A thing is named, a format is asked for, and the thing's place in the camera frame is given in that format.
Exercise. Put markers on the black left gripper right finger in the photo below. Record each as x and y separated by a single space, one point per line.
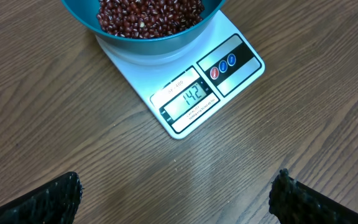
295 203

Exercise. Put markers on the white digital kitchen scale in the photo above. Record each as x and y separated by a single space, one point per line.
186 87

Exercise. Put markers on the red beans in bowl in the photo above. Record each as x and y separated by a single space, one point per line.
148 19

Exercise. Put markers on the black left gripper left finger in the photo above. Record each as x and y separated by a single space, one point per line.
55 202

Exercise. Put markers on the teal blue bowl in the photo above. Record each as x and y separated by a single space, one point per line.
85 12

